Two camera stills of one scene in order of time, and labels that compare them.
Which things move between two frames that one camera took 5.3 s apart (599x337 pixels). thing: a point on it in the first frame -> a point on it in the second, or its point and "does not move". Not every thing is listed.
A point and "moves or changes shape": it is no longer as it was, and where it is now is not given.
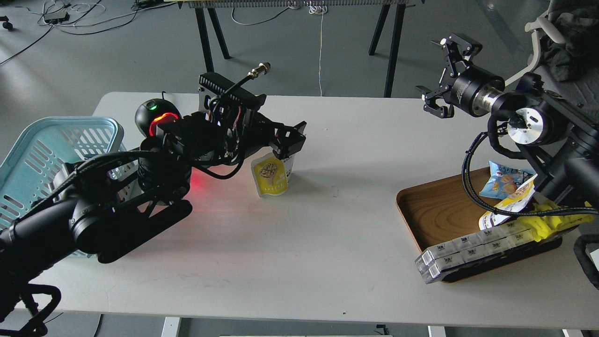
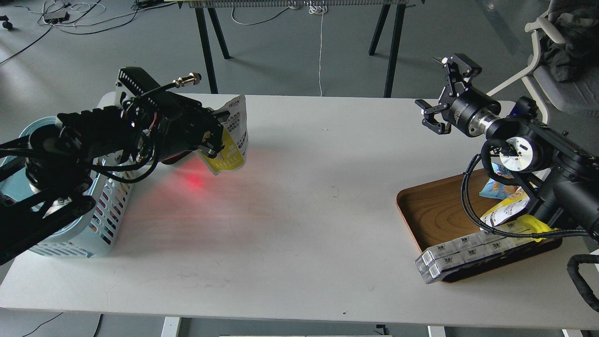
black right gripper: (473, 90) -> (471, 110)
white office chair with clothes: (567, 36) does not move
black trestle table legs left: (205, 40) does not move
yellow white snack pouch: (271, 175) moves or changes shape
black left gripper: (227, 128) -> (178, 125)
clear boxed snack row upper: (440, 253) does not move
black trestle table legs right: (400, 15) does not move
